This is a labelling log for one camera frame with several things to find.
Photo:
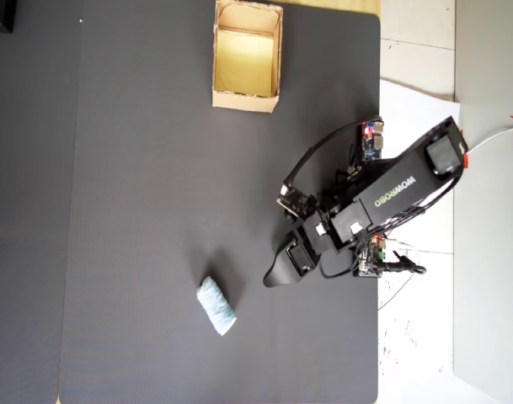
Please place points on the grey textured mat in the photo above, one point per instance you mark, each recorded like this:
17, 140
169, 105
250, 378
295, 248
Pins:
24, 168

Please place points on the blue circuit board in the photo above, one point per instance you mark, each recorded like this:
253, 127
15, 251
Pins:
370, 141

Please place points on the open cardboard box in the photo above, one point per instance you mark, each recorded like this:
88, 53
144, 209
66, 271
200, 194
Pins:
245, 63

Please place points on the light blue yarn-wrapped block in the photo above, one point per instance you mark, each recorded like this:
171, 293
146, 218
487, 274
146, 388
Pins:
216, 305

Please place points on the white paper sheet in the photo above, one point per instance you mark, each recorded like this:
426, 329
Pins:
407, 113

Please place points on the light grey board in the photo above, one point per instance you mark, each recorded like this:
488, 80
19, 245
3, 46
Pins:
492, 273

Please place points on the large black table mat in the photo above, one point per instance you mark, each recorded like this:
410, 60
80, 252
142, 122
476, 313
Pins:
155, 177

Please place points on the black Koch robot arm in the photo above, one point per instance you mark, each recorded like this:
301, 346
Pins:
403, 185

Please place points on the black power plug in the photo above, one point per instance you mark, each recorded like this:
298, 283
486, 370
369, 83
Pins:
401, 267

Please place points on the small wrist camera board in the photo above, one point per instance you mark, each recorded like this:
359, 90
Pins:
296, 200

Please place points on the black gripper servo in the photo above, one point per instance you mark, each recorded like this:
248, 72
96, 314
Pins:
301, 257

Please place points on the motor driver circuit board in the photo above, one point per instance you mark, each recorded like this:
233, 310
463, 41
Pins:
370, 263

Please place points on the red paper strips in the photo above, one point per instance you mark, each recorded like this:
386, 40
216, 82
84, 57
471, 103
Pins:
466, 161

